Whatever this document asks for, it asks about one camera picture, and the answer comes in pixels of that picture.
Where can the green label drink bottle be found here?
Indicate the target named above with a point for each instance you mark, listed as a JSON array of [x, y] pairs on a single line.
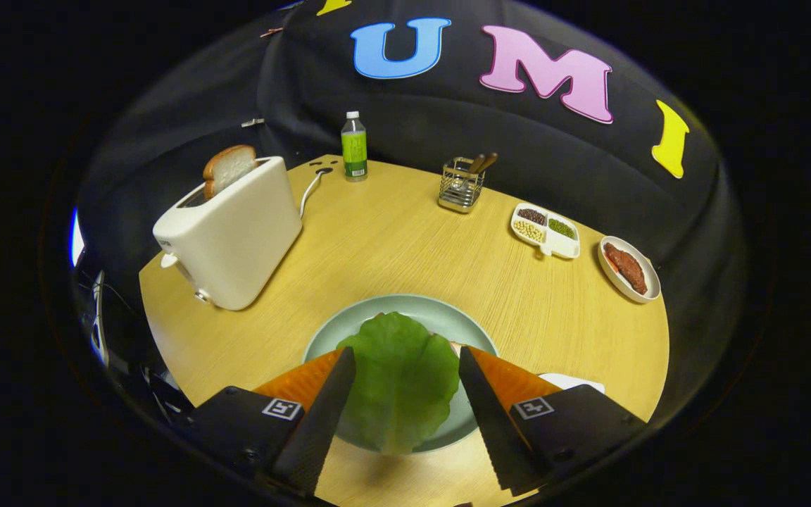
[[354, 151]]

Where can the white toaster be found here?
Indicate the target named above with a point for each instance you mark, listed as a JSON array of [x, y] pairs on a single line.
[[236, 239]]

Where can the square white plate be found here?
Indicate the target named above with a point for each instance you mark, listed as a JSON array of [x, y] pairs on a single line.
[[571, 381]]

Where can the pile of green beans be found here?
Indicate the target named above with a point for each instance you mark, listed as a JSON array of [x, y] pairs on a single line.
[[562, 228]]

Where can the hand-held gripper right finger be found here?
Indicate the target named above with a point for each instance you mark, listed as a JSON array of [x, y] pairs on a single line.
[[500, 436]]

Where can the brown meat slice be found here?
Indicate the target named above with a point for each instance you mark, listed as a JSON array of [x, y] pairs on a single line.
[[627, 267]]

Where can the round pale green plate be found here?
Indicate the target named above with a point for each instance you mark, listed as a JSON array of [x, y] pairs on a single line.
[[405, 303]]

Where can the pile of yellow beans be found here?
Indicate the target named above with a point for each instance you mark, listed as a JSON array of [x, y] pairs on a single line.
[[528, 232]]

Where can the round white plate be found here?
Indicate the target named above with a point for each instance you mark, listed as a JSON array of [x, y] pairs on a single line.
[[617, 280]]

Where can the toasted bread slice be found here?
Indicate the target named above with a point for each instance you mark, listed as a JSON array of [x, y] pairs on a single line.
[[229, 169]]

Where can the pink cloth clip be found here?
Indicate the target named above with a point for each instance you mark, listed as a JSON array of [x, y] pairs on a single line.
[[272, 32]]

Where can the silver cloth clip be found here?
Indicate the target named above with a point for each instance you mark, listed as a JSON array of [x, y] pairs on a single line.
[[253, 122]]

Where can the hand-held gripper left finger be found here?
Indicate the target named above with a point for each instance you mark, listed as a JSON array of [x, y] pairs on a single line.
[[314, 436]]

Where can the green lettuce leaf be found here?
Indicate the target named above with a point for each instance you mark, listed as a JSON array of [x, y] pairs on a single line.
[[398, 380]]

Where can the pale bread slice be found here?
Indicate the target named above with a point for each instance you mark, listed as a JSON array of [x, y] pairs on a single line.
[[456, 346]]

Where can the white divided dish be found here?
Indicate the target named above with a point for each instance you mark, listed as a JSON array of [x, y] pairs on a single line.
[[562, 245]]

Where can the pile of dark red beans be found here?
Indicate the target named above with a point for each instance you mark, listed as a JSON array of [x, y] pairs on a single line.
[[532, 216]]

